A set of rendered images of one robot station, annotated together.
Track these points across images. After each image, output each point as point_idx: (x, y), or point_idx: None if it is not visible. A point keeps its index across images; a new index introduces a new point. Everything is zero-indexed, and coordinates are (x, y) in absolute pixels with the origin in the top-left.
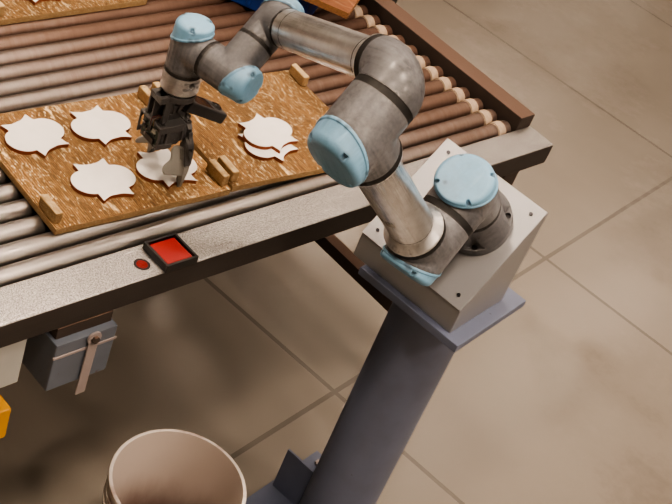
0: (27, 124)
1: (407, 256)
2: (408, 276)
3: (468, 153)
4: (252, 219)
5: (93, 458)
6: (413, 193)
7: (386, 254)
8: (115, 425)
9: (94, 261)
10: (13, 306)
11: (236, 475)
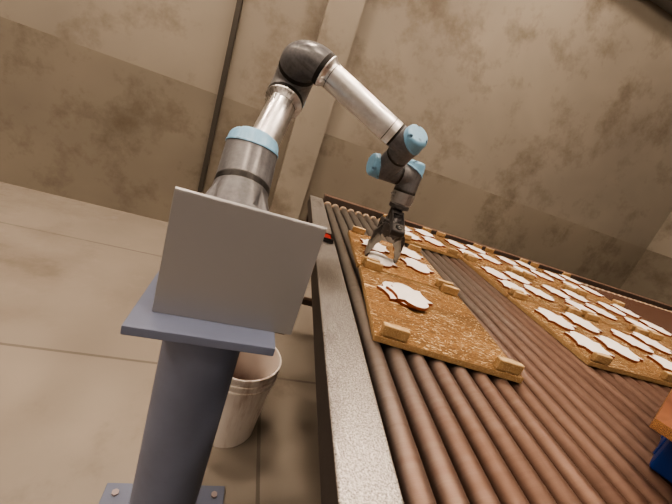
0: (415, 254)
1: None
2: None
3: (297, 219)
4: (333, 262)
5: (304, 458)
6: (257, 120)
7: None
8: (319, 486)
9: (329, 230)
10: (318, 216)
11: None
